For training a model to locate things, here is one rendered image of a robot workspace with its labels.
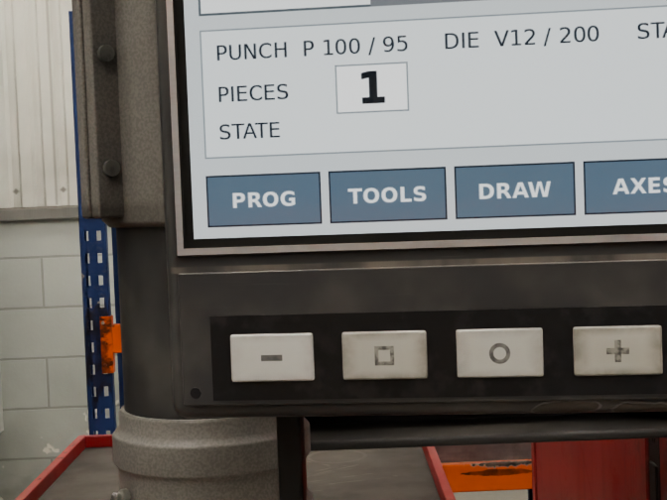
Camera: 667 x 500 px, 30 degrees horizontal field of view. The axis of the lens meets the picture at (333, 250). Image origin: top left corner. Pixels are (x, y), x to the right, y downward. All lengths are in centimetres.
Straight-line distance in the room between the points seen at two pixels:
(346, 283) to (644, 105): 15
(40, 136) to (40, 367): 99
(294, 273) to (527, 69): 13
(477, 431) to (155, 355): 36
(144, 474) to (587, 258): 29
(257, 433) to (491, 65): 26
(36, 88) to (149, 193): 479
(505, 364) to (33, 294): 497
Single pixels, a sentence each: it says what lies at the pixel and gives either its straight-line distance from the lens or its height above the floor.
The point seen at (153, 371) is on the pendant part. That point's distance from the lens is 70.
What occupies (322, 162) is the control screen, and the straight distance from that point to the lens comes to 55.
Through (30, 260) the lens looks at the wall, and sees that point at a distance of 547.
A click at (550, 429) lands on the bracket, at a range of 99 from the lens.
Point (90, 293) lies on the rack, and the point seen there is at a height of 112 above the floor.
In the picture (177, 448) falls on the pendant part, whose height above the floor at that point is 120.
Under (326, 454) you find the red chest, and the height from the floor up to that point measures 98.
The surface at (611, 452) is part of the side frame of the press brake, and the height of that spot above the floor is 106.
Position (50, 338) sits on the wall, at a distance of 548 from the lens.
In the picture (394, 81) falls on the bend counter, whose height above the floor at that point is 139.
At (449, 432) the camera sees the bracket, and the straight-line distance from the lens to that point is 99.
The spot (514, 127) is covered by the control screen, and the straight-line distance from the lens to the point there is 54.
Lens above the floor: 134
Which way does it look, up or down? 3 degrees down
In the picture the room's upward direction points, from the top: 2 degrees counter-clockwise
